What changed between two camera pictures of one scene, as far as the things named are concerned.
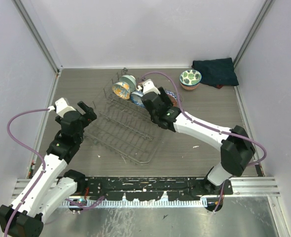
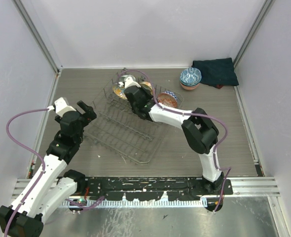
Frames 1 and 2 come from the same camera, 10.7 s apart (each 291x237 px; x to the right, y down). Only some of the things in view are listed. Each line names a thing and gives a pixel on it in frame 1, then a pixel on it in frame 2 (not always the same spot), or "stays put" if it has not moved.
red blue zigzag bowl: x=173 y=97 stays put
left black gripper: x=90 y=116 stays put
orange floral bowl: x=189 y=88 stays put
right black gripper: x=165 y=101 -> x=149 y=96
